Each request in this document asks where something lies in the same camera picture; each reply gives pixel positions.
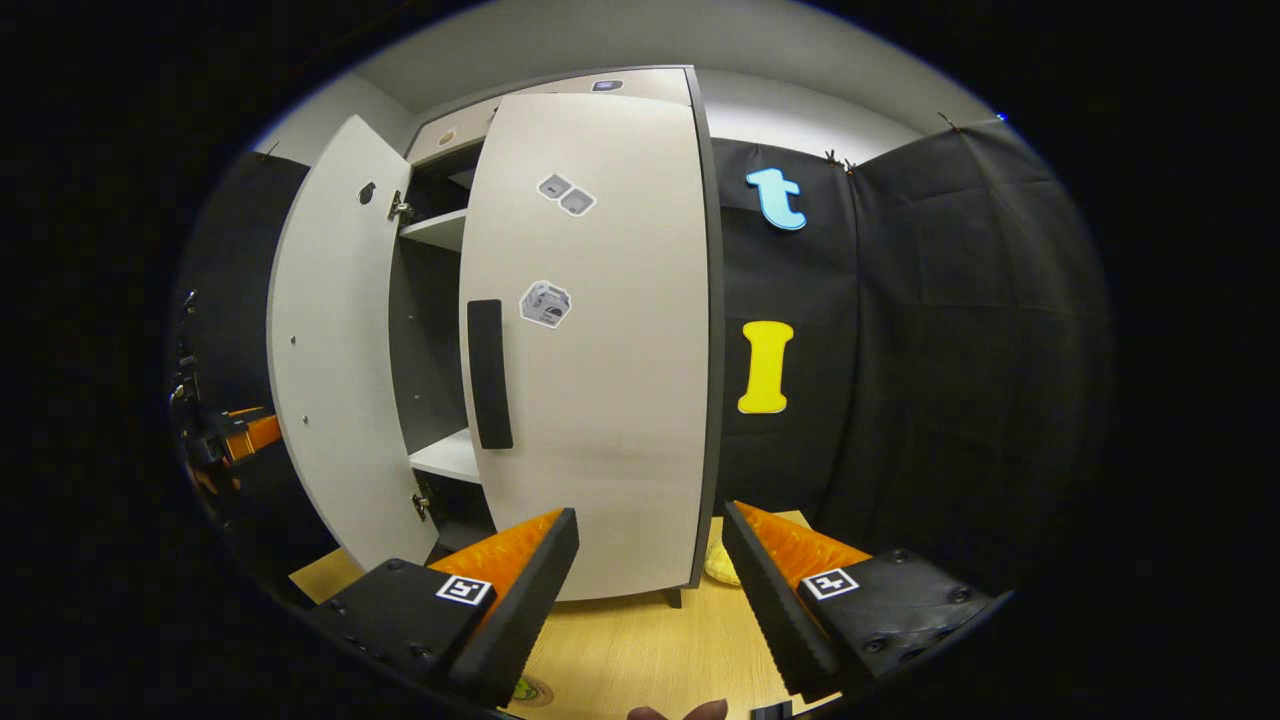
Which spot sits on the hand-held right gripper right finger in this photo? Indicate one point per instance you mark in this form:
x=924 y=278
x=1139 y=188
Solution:
x=770 y=610

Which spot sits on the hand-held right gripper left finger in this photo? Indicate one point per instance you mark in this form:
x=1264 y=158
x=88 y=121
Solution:
x=520 y=630

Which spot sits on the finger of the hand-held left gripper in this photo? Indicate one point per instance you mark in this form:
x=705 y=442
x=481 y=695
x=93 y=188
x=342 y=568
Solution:
x=248 y=412
x=255 y=437

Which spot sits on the white cabinet door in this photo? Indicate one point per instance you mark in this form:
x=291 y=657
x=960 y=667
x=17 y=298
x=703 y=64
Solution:
x=340 y=350
x=610 y=420

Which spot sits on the white and grey cabinet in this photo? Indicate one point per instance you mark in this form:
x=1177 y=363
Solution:
x=435 y=350

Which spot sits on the yellow toy corn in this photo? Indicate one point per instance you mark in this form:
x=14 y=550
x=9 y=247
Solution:
x=720 y=568

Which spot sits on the black backdrop cloth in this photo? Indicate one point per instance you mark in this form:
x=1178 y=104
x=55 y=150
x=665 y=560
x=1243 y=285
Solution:
x=950 y=350

